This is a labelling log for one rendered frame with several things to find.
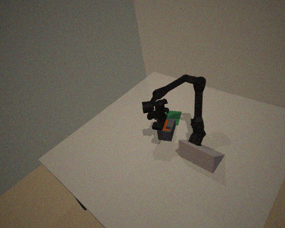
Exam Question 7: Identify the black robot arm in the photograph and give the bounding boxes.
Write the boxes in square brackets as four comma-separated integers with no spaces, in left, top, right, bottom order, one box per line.
[142,75,206,146]

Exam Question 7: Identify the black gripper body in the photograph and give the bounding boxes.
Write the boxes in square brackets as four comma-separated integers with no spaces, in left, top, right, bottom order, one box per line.
[152,108,169,130]

